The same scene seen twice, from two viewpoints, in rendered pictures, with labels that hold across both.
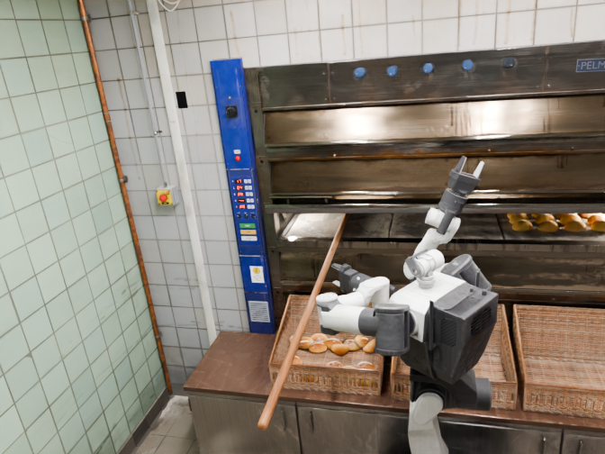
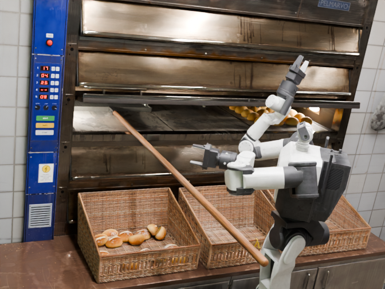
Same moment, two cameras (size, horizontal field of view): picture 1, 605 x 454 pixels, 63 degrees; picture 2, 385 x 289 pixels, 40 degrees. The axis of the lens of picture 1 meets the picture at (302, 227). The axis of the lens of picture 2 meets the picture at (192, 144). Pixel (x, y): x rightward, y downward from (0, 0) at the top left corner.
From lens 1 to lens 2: 1.49 m
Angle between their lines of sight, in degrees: 40
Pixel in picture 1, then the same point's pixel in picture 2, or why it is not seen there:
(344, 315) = (269, 174)
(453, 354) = (335, 195)
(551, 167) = not seen: hidden behind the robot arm
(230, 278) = (7, 181)
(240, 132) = (58, 15)
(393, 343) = (315, 188)
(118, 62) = not seen: outside the picture
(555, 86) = (305, 14)
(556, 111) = (304, 32)
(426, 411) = (295, 250)
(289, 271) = (80, 167)
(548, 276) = not seen: hidden behind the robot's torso
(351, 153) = (160, 49)
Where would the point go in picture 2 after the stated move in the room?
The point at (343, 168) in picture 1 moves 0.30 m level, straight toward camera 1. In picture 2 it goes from (149, 63) to (180, 77)
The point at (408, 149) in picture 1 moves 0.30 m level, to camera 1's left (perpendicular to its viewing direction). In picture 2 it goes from (206, 51) to (164, 50)
